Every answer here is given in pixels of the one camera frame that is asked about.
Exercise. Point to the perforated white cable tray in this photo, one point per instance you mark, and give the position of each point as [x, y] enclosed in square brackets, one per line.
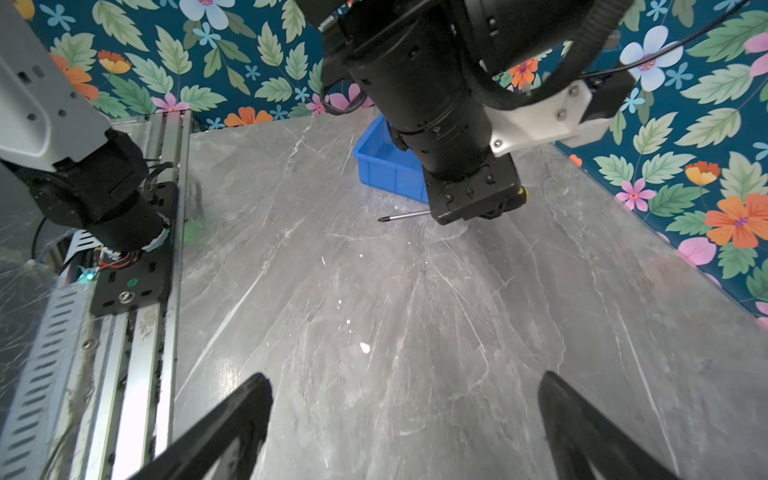
[39, 422]

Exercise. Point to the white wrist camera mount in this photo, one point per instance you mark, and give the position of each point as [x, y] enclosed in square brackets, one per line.
[562, 117]

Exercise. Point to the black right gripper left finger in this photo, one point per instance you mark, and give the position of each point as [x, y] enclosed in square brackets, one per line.
[225, 444]

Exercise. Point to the grey black robot arm base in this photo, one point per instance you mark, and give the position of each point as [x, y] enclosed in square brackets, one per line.
[80, 171]

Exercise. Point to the screwdriver with steel shaft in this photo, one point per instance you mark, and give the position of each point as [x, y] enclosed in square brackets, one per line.
[408, 215]

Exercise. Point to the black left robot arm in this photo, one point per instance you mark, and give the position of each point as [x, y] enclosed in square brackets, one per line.
[461, 85]

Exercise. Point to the black carriage mounting plate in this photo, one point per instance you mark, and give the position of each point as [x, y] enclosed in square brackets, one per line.
[143, 278]

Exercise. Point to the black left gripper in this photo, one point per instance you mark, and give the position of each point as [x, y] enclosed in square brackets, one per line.
[494, 189]

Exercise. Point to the aluminium linear rail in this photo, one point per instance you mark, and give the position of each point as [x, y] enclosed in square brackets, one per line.
[122, 405]

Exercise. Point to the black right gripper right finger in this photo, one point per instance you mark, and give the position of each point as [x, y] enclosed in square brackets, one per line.
[584, 443]

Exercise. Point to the blue plastic bin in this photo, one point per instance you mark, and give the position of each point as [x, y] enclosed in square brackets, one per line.
[383, 166]

